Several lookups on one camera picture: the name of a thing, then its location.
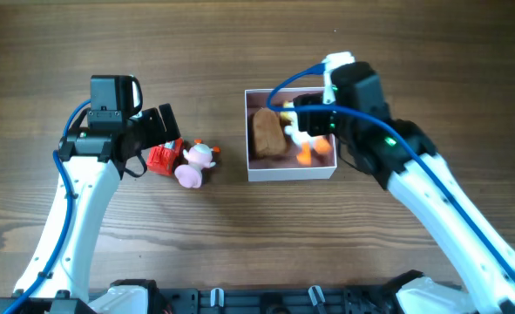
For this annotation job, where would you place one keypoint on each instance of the red toy fire truck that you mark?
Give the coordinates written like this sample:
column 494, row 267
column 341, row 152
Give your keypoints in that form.
column 164, row 158

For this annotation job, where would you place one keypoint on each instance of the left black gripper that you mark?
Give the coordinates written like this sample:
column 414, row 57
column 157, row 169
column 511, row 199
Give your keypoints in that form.
column 158, row 133

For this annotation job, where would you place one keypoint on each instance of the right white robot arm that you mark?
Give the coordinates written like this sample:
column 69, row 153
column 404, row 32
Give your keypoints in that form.
column 406, row 163

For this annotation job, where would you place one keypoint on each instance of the pink plush pig toy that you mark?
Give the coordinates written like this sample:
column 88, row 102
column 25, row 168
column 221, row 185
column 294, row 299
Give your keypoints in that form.
column 198, row 158

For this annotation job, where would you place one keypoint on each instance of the brown plush bear toy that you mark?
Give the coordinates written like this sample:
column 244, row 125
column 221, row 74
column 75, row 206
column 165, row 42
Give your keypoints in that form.
column 269, row 138

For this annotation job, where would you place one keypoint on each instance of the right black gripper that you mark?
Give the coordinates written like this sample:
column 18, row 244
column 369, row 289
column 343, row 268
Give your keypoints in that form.
column 309, row 121

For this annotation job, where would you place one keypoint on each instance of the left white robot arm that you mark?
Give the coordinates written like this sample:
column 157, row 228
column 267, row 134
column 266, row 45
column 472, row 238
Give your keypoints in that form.
column 100, row 136

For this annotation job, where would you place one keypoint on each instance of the white plush duck toy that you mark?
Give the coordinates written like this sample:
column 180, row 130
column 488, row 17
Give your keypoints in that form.
column 306, row 143

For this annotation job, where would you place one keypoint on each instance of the white cardboard box pink interior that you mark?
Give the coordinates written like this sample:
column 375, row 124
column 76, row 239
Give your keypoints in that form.
column 283, row 167

